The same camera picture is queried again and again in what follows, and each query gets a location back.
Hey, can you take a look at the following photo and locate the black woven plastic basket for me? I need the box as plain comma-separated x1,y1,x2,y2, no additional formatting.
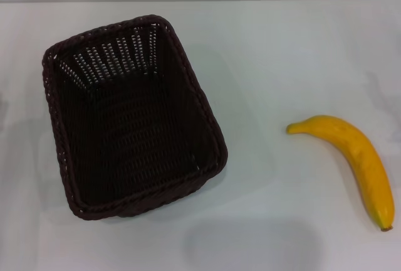
41,14,229,221

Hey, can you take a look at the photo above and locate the yellow banana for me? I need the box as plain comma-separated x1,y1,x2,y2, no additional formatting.
286,114,395,232

